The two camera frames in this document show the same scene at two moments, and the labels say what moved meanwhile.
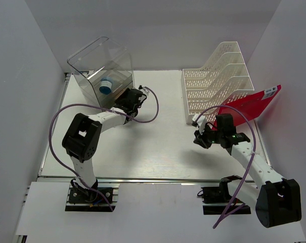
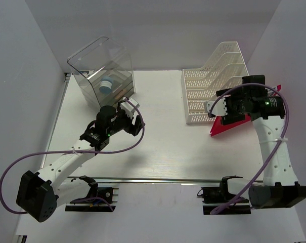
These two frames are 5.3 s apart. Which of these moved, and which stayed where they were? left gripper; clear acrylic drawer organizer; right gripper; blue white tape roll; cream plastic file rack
Moved: left gripper; right gripper
Stayed: clear acrylic drawer organizer; blue white tape roll; cream plastic file rack
